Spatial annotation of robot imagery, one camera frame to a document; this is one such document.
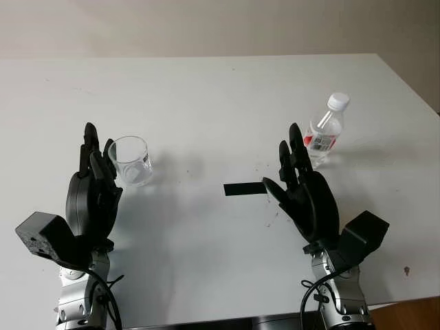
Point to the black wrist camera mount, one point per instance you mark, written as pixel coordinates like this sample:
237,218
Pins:
44,233
364,233

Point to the black tape strip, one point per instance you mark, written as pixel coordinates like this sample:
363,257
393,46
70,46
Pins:
244,189

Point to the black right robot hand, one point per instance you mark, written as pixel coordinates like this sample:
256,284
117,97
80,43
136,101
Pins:
316,206

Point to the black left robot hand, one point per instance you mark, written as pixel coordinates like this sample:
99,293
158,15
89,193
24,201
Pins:
82,199

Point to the dark robot torso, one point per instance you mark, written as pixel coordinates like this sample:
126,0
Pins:
220,324

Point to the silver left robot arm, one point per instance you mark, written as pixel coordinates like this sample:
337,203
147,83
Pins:
79,299

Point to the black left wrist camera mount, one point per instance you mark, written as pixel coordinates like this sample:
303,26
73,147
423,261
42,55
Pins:
44,233

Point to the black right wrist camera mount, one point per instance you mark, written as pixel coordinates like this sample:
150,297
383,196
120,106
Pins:
364,233

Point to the clear glass cup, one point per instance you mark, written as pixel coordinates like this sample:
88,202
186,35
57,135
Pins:
132,165

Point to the clear plastic water bottle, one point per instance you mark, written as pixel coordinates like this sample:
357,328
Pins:
324,134

